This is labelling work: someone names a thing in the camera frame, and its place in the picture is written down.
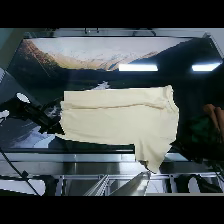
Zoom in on brown garment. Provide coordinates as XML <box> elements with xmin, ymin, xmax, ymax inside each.
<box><xmin>202</xmin><ymin>103</ymin><xmax>224</xmax><ymax>143</ymax></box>

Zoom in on black cable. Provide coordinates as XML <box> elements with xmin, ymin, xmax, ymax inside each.
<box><xmin>0</xmin><ymin>146</ymin><xmax>42</xmax><ymax>196</ymax></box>

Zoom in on silver frame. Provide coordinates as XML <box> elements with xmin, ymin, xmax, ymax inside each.
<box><xmin>0</xmin><ymin>28</ymin><xmax>224</xmax><ymax>197</ymax></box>

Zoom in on cream T-shirt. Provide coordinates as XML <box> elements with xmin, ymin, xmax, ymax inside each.
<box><xmin>54</xmin><ymin>84</ymin><xmax>181</xmax><ymax>175</ymax></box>

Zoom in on dark green garment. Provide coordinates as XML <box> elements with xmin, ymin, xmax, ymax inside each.
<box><xmin>189</xmin><ymin>114</ymin><xmax>222</xmax><ymax>148</ymax></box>

